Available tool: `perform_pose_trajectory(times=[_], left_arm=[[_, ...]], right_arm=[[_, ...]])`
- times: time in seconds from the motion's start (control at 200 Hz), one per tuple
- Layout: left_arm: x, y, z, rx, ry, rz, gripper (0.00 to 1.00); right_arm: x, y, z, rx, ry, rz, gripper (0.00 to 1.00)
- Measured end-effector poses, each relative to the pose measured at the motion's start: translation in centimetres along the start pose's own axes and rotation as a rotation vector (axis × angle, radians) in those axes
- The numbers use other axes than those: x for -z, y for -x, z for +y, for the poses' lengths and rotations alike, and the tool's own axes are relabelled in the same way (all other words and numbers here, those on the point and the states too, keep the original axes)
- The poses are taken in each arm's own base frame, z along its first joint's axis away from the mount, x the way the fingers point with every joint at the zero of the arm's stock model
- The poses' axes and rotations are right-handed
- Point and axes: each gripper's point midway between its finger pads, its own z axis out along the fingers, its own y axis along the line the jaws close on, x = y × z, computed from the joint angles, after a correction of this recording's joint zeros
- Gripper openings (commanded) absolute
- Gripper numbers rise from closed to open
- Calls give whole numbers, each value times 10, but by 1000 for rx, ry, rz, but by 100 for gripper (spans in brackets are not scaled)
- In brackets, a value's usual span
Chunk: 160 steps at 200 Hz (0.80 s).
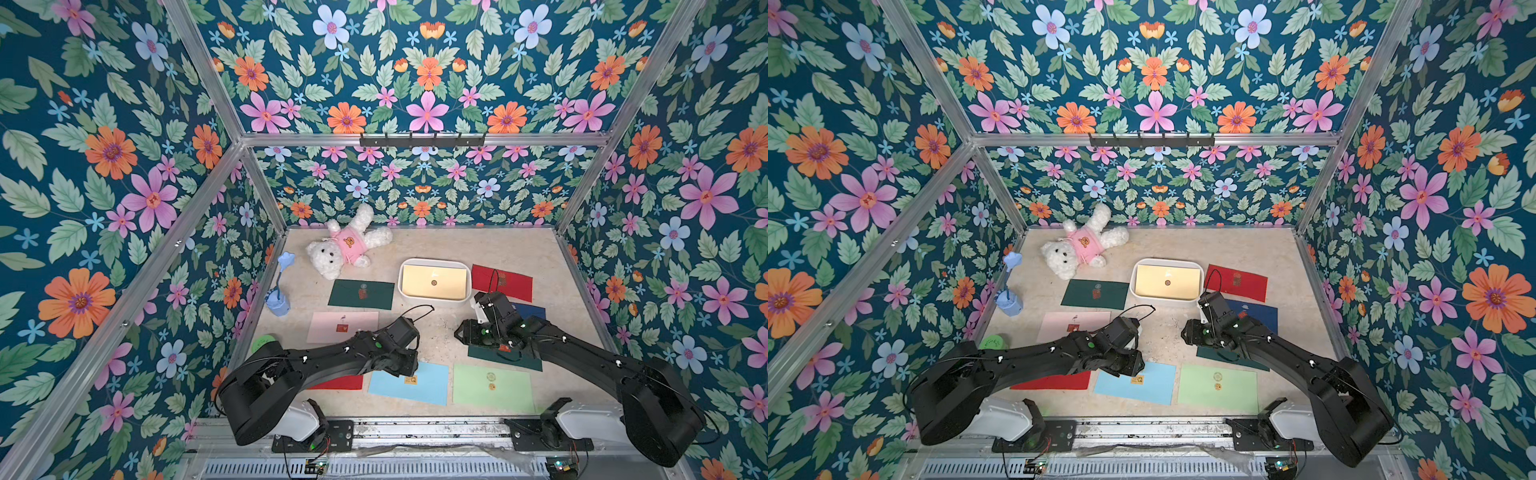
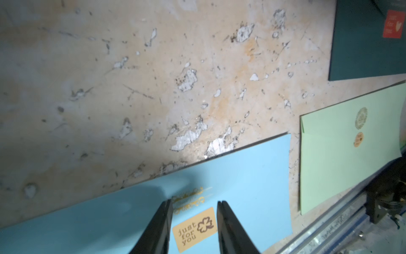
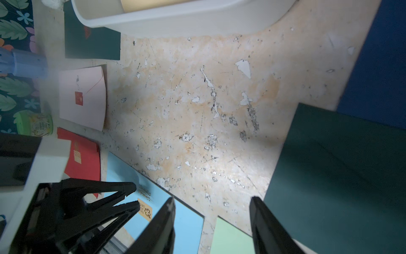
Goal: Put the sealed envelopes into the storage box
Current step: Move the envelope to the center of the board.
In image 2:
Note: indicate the light green envelope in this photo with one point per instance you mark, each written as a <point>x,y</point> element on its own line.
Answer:
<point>346,143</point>

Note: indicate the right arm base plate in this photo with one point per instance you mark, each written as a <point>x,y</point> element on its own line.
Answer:
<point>386,193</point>

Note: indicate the dark green envelope right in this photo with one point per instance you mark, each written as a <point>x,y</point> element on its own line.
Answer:
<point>369,39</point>

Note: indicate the aluminium front rail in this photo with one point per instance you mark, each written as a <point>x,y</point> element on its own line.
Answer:
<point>345,228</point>

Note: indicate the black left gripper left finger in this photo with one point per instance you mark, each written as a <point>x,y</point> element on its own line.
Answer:
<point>155,239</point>

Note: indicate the light blue envelope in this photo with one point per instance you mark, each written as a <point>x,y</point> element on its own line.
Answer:
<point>254,181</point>

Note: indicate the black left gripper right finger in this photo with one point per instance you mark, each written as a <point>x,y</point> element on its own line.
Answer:
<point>232,237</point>

